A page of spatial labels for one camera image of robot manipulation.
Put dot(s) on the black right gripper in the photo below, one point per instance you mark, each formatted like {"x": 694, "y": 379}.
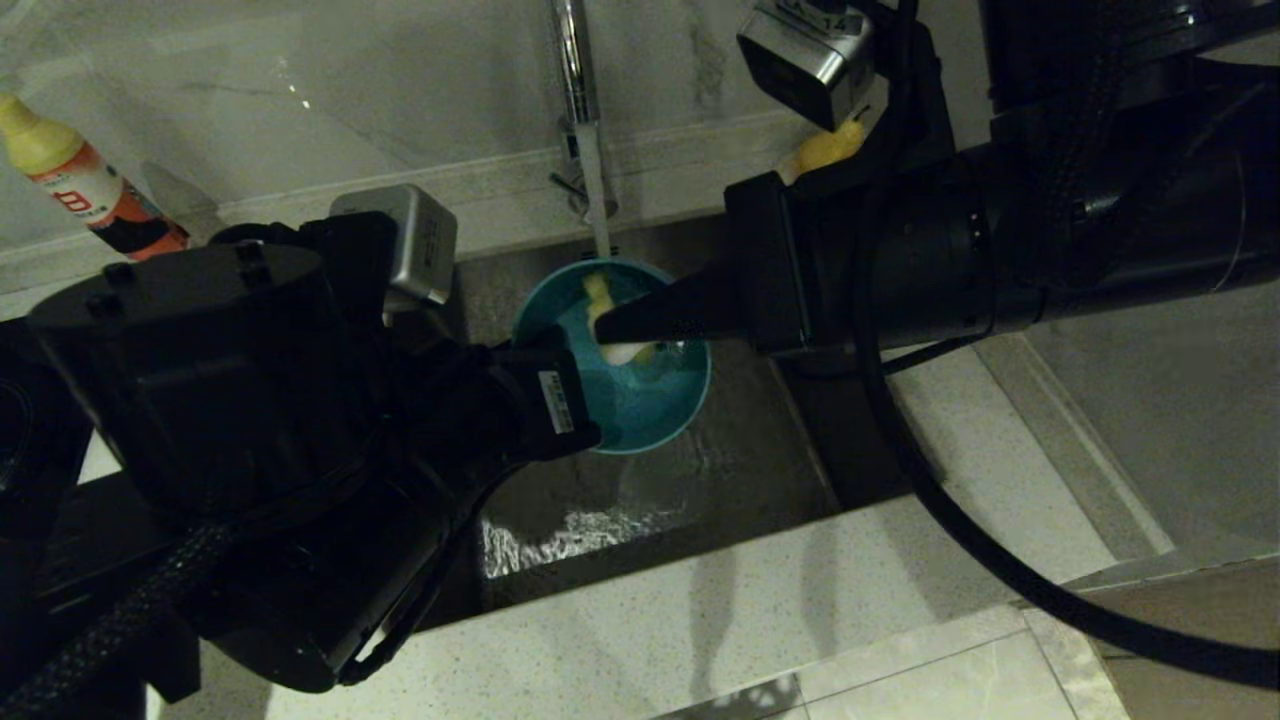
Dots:
{"x": 950, "y": 250}

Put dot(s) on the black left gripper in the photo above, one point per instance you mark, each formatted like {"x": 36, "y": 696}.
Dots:
{"x": 470, "y": 400}

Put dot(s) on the blue plastic bowl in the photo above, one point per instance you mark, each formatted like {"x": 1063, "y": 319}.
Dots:
{"x": 650, "y": 400}

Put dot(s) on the yellow and green sponge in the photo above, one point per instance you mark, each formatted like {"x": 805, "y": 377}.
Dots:
{"x": 598, "y": 295}

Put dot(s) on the chrome faucet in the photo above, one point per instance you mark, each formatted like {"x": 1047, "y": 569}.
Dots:
{"x": 578, "y": 60}

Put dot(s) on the yellow detergent bottle red label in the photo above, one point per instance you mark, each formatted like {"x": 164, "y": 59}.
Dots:
{"x": 70, "y": 180}

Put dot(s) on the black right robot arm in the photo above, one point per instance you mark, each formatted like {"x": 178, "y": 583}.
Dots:
{"x": 1130, "y": 200}

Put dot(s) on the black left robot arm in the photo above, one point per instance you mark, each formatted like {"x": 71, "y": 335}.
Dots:
{"x": 200, "y": 380}

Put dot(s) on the stainless steel sink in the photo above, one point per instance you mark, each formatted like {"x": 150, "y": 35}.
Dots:
{"x": 700, "y": 480}

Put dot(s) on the yellow pear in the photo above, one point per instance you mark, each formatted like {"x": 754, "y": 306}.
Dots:
{"x": 825, "y": 150}

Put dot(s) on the light wooden cabinet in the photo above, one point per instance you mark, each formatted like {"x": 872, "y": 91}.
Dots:
{"x": 1200, "y": 700}

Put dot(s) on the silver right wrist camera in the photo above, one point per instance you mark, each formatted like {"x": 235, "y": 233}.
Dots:
{"x": 800, "y": 60}

